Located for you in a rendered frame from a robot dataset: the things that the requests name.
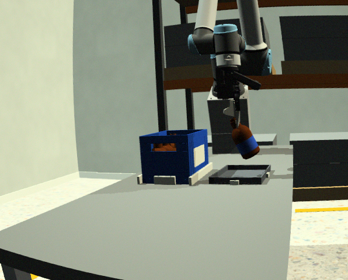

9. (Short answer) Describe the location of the dark blue crate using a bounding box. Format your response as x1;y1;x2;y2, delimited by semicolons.
139;129;208;184

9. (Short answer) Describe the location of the cream flat bar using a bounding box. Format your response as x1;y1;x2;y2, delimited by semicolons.
137;163;269;186

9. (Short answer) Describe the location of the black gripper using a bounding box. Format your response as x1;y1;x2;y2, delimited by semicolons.
215;66;240;128

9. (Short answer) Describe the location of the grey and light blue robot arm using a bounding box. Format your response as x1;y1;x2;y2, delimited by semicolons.
188;0;272;97

